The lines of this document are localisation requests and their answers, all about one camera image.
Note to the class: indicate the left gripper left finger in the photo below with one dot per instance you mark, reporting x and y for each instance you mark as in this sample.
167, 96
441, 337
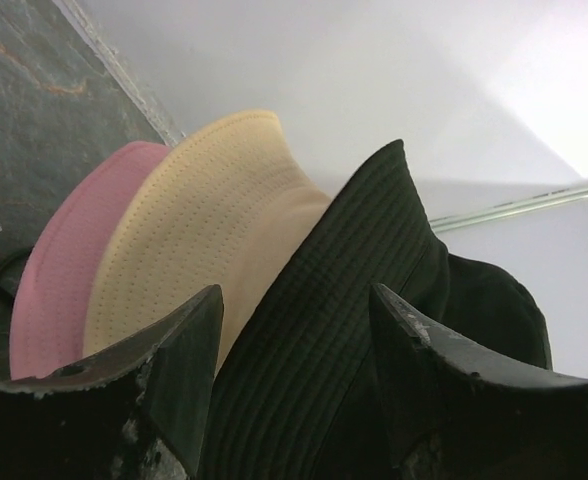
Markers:
136, 410

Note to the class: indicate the cream bucket hat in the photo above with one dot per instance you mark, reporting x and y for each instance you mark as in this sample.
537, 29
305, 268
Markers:
228, 206

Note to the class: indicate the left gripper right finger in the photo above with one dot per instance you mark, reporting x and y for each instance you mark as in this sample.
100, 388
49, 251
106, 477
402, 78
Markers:
457, 410

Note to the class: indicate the right aluminium corner post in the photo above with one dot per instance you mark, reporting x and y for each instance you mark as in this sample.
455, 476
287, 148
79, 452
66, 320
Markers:
511, 209

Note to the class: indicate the black cloth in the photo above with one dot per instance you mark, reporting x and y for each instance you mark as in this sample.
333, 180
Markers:
296, 396

